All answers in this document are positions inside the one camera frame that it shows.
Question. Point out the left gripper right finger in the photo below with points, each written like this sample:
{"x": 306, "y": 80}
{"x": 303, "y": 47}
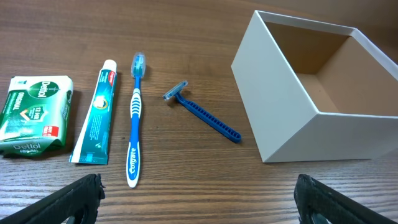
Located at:
{"x": 318, "y": 203}

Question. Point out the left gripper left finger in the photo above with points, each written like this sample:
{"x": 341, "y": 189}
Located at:
{"x": 77, "y": 202}

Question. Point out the green soap packet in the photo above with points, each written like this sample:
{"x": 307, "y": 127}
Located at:
{"x": 35, "y": 116}

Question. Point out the teal toothpaste tube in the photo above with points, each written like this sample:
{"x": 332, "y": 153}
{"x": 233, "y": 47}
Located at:
{"x": 93, "y": 141}

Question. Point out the white open cardboard box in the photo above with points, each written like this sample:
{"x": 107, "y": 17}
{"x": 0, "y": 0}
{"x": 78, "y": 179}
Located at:
{"x": 315, "y": 91}

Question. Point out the blue disposable razor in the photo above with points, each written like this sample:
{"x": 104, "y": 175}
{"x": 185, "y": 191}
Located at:
{"x": 201, "y": 113}

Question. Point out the blue white toothbrush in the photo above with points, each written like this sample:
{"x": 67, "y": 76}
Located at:
{"x": 133, "y": 161}

